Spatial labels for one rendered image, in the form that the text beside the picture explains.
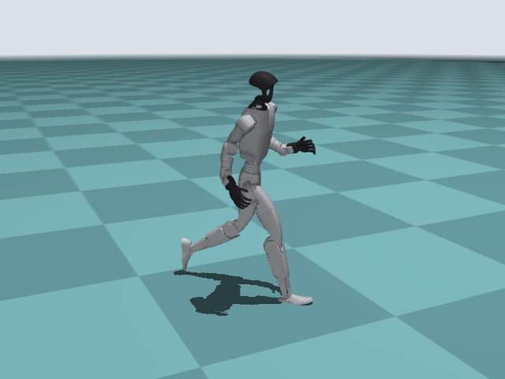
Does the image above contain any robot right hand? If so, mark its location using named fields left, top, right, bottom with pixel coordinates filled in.
left=225, top=175, right=252, bottom=209

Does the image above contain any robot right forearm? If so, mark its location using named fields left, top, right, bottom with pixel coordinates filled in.
left=220, top=142, right=234, bottom=186

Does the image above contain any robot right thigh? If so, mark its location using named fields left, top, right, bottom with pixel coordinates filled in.
left=241, top=180, right=282, bottom=252

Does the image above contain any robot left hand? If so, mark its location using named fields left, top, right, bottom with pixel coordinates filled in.
left=286, top=137, right=316, bottom=155

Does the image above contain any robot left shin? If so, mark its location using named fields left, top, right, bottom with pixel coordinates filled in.
left=189, top=224, right=240, bottom=254

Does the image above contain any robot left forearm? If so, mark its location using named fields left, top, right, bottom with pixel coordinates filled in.
left=269, top=136, right=294, bottom=156

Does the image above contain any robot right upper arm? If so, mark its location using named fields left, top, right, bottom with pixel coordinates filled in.
left=226, top=114, right=258, bottom=156

